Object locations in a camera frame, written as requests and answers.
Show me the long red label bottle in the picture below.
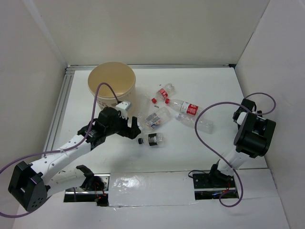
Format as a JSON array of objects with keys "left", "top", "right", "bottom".
[{"left": 165, "top": 98, "right": 204, "bottom": 116}]

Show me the tan round paper bin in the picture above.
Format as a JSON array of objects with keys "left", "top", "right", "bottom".
[{"left": 88, "top": 62, "right": 136, "bottom": 116}]

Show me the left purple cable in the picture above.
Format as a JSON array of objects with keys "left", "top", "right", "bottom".
[{"left": 0, "top": 83, "right": 121, "bottom": 218}]

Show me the white tape sheet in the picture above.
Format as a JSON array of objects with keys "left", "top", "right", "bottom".
[{"left": 108, "top": 172, "right": 196, "bottom": 207}]

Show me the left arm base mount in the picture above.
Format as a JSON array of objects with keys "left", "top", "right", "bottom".
[{"left": 63, "top": 174, "right": 110, "bottom": 207}]

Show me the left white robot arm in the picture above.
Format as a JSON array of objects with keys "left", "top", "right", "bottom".
[{"left": 8, "top": 107, "right": 141, "bottom": 212}]

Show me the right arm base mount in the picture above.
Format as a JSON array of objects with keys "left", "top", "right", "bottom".
[{"left": 188, "top": 170, "right": 239, "bottom": 200}]

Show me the small red label bottle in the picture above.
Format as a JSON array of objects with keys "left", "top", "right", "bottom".
[{"left": 151, "top": 83, "right": 175, "bottom": 104}]

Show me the clear ribbed bottle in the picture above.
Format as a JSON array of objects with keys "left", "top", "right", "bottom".
[{"left": 175, "top": 113, "right": 214, "bottom": 134}]

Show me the aluminium frame rail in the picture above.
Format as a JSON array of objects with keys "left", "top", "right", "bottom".
[
  {"left": 43, "top": 67, "right": 75, "bottom": 151},
  {"left": 66, "top": 63, "right": 236, "bottom": 71}
]

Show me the blue label clear bottle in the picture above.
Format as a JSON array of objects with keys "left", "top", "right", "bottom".
[{"left": 141, "top": 107, "right": 171, "bottom": 131}]

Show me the aluminium frame rail back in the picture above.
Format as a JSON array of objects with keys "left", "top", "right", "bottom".
[{"left": 66, "top": 63, "right": 236, "bottom": 71}]

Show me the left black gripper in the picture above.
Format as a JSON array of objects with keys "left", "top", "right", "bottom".
[{"left": 105, "top": 112, "right": 141, "bottom": 139}]

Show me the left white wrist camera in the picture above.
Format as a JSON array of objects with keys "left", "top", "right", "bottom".
[{"left": 115, "top": 101, "right": 132, "bottom": 119}]

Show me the aluminium frame rail left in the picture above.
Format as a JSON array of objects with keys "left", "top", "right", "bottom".
[{"left": 43, "top": 67, "right": 75, "bottom": 151}]

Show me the black label plastic bottle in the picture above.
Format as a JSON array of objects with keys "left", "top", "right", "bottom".
[{"left": 138, "top": 133, "right": 165, "bottom": 147}]

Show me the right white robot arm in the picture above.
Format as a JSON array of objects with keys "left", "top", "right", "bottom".
[{"left": 208, "top": 99, "right": 276, "bottom": 187}]

